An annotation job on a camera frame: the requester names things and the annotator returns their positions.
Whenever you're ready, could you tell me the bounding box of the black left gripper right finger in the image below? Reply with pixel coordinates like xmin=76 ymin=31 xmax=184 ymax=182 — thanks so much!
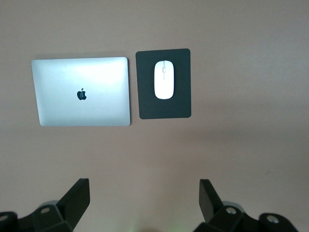
xmin=193 ymin=178 xmax=299 ymax=232

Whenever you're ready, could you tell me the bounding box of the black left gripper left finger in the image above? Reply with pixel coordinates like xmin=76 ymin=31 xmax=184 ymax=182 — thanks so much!
xmin=0 ymin=178 xmax=91 ymax=232

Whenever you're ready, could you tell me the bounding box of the white computer mouse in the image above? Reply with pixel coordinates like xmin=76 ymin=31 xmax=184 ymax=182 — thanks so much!
xmin=154 ymin=60 xmax=176 ymax=100

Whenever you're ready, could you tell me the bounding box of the black mouse pad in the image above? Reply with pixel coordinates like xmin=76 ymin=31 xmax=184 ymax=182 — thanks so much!
xmin=135 ymin=48 xmax=193 ymax=120

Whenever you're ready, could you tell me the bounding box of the silver laptop with apple logo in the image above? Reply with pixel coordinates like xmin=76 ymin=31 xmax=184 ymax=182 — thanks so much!
xmin=30 ymin=56 xmax=132 ymax=127

